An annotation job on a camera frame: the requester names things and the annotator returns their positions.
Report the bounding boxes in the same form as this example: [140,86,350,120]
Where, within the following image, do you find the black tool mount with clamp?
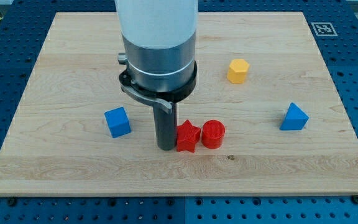
[119,62,197,114]

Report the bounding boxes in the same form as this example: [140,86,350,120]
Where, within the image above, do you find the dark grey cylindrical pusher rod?
[153,103,177,151]

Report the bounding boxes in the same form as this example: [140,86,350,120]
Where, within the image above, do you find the red cylinder block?
[201,120,226,149]

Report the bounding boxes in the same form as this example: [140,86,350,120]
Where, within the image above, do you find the white fiducial marker tag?
[311,22,337,37]

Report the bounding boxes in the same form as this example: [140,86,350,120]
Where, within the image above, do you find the blue triangle block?
[280,103,309,131]

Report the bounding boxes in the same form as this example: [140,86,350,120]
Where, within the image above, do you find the light wooden board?
[0,12,358,197]

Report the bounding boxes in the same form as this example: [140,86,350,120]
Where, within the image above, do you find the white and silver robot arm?
[115,0,198,151]

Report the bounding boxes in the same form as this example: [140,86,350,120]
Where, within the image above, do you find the yellow hexagon block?
[227,58,250,84]

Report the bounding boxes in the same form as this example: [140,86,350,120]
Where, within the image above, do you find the blue cube block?
[104,107,131,138]

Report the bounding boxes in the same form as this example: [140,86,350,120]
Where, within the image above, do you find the red star block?
[177,119,201,153]

